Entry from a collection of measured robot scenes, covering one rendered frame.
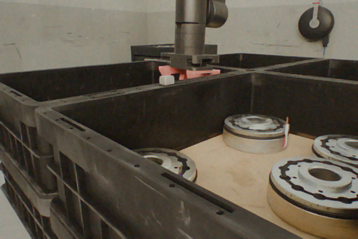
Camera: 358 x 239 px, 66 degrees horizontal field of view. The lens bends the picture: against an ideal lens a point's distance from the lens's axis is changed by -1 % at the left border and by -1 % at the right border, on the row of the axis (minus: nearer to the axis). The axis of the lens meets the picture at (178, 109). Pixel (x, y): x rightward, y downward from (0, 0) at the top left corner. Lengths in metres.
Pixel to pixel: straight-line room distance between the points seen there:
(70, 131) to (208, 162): 0.22
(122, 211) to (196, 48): 0.36
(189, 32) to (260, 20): 3.40
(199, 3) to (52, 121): 0.35
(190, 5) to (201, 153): 0.25
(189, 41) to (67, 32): 3.48
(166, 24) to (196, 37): 4.14
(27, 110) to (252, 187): 0.26
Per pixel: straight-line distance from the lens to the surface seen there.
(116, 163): 0.17
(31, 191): 0.40
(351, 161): 0.37
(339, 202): 0.28
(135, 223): 0.20
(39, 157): 0.35
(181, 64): 0.51
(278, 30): 3.81
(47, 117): 0.27
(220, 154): 0.42
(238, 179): 0.36
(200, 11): 0.52
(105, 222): 0.24
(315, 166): 0.33
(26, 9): 3.71
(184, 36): 0.52
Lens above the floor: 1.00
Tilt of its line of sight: 16 degrees down
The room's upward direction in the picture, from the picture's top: straight up
